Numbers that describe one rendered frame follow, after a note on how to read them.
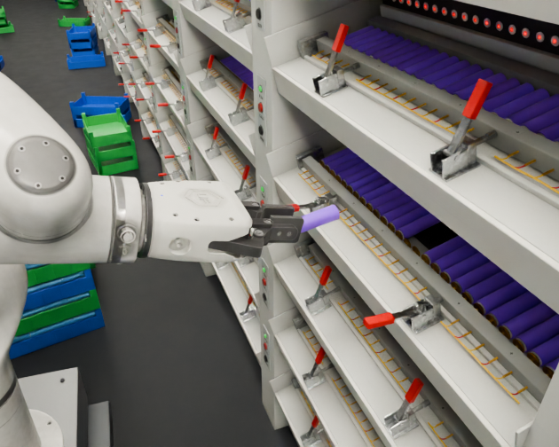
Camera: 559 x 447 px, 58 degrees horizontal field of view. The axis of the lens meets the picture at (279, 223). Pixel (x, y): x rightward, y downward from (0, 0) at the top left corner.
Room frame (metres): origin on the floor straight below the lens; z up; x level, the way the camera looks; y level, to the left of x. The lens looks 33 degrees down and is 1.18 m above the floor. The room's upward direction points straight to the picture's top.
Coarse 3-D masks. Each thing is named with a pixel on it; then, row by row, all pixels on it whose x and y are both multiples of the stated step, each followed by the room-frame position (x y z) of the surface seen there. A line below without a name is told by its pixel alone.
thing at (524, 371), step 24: (312, 168) 0.79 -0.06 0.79; (336, 192) 0.70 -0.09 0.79; (360, 216) 0.63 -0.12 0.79; (384, 240) 0.57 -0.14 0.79; (408, 264) 0.52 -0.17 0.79; (408, 288) 0.49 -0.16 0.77; (432, 288) 0.47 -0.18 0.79; (456, 312) 0.43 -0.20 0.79; (456, 336) 0.41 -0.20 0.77; (480, 336) 0.39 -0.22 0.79; (504, 336) 0.38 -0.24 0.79; (504, 360) 0.36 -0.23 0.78; (528, 360) 0.35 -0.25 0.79; (528, 384) 0.33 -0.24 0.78
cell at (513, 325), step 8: (544, 304) 0.42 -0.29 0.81; (528, 312) 0.41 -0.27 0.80; (536, 312) 0.41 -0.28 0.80; (544, 312) 0.41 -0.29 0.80; (552, 312) 0.41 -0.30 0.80; (512, 320) 0.40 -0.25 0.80; (520, 320) 0.40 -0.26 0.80; (528, 320) 0.40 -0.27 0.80; (536, 320) 0.40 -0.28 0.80; (544, 320) 0.41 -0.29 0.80; (512, 328) 0.39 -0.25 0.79; (520, 328) 0.40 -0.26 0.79; (528, 328) 0.40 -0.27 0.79; (512, 336) 0.39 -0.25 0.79
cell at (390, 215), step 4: (412, 200) 0.65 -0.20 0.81; (408, 204) 0.64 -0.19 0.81; (412, 204) 0.64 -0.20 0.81; (416, 204) 0.64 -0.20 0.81; (396, 208) 0.64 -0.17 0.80; (400, 208) 0.63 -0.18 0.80; (404, 208) 0.63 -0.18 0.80; (408, 208) 0.63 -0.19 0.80; (412, 208) 0.63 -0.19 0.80; (416, 208) 0.64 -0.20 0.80; (388, 212) 0.63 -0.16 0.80; (392, 212) 0.63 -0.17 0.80; (396, 212) 0.63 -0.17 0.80; (400, 212) 0.63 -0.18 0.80; (404, 212) 0.63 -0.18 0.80; (408, 212) 0.63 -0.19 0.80; (384, 216) 0.63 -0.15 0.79; (388, 216) 0.62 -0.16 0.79; (392, 216) 0.62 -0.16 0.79; (396, 216) 0.62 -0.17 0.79; (388, 220) 0.62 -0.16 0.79; (392, 220) 0.62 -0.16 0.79
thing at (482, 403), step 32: (288, 160) 0.84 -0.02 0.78; (320, 160) 0.84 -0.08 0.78; (288, 192) 0.77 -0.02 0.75; (320, 192) 0.75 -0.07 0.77; (352, 224) 0.65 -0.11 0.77; (352, 256) 0.58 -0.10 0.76; (384, 256) 0.56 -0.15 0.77; (384, 288) 0.51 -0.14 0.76; (416, 288) 0.50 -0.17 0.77; (416, 352) 0.41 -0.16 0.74; (448, 352) 0.39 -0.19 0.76; (448, 384) 0.36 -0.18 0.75; (480, 384) 0.35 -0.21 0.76; (480, 416) 0.32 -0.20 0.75; (512, 416) 0.31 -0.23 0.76
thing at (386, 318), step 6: (414, 306) 0.44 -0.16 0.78; (396, 312) 0.43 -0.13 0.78; (402, 312) 0.44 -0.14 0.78; (408, 312) 0.44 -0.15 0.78; (414, 312) 0.44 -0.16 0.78; (420, 312) 0.44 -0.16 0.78; (366, 318) 0.42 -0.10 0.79; (372, 318) 0.42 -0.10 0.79; (378, 318) 0.42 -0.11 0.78; (384, 318) 0.42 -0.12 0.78; (390, 318) 0.42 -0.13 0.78; (396, 318) 0.42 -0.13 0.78; (402, 318) 0.43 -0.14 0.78; (366, 324) 0.41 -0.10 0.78; (372, 324) 0.41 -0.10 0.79; (378, 324) 0.41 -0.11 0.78; (384, 324) 0.42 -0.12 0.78
